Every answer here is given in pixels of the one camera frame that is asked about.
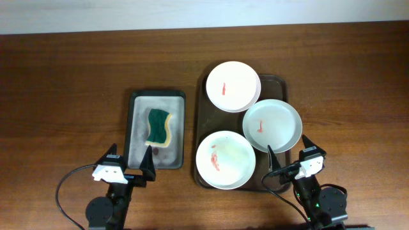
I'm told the white plate with sauce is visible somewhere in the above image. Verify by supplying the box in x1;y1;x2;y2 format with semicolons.
196;131;256;190

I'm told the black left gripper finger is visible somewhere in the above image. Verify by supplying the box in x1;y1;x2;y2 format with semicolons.
139;145;156;181
95;143;123;166

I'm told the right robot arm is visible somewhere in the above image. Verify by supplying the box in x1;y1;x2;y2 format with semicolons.
261;135;348;229

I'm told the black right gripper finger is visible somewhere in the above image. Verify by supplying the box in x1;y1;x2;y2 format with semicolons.
267;145;281;176
301;135;327;158

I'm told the green and yellow sponge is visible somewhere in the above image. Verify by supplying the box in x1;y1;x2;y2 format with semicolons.
145;109;172;148

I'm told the right black cable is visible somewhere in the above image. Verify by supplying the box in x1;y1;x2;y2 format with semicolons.
261;164;313;229

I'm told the left black cable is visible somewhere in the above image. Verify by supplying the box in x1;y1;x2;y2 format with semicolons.
54;164;98;230

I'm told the large brown serving tray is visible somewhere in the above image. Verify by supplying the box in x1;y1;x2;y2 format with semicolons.
194;74;288;193

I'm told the small black soapy tray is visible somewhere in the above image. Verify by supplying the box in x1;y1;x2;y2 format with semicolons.
123;90;186;169

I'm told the pink rimmed white plate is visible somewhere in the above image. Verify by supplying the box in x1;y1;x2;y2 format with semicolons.
206;61;261;112

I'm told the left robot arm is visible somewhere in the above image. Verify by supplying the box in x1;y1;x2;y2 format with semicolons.
86;144;156;230

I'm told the black cable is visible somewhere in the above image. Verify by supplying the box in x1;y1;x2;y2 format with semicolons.
54;164;98;230
261;164;313;229

